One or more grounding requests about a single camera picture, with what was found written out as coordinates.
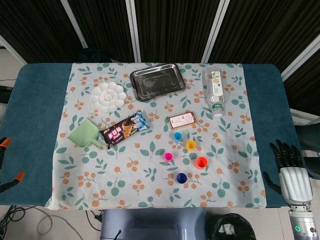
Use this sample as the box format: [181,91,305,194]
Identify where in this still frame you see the clear plastic bottle white cap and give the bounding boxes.
[201,66,227,118]

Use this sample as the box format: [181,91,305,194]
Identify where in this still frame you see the blue-grey robot torso base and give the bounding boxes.
[99,208,208,240]

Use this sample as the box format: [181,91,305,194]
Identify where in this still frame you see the brown chocolate snack packet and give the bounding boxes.
[99,109,151,150]

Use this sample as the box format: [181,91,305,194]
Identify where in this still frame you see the black floor cable plug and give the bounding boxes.
[85,209,103,227]

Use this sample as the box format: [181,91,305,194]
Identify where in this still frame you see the white flower-shaped paint palette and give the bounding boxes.
[89,81,128,114]

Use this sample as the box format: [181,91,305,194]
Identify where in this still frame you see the floral leaf print tablecloth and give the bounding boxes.
[44,62,267,211]

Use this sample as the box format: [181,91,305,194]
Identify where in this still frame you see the orange plastic cup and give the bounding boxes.
[195,156,209,170]

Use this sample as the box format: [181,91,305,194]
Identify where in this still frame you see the dark chair back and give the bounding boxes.
[76,48,113,64]

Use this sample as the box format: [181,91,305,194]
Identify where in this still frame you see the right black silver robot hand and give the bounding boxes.
[263,139,314,207]

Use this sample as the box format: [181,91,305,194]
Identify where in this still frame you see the teal table cover cloth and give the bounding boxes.
[0,62,313,208]

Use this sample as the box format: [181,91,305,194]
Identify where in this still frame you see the white partition frame post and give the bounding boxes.
[0,34,28,65]
[281,32,320,81]
[124,0,142,63]
[201,0,231,64]
[59,0,89,50]

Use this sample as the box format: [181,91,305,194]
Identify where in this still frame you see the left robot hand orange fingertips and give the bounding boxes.
[0,136,26,193]

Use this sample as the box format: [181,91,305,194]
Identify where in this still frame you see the rectangular stainless steel tray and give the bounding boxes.
[129,63,187,102]

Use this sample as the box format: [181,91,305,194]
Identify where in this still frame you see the yellow plastic cup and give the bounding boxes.
[185,139,197,152]

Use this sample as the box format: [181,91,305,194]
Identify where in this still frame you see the dark slatted partition panel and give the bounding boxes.
[0,0,86,65]
[283,48,320,116]
[208,0,320,73]
[67,0,136,63]
[134,0,222,63]

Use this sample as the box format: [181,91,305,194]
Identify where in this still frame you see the light green plastic scoop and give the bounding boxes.
[67,118,105,151]

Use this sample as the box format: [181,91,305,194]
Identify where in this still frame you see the small pink yellow cardboard box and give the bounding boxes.
[168,111,198,131]

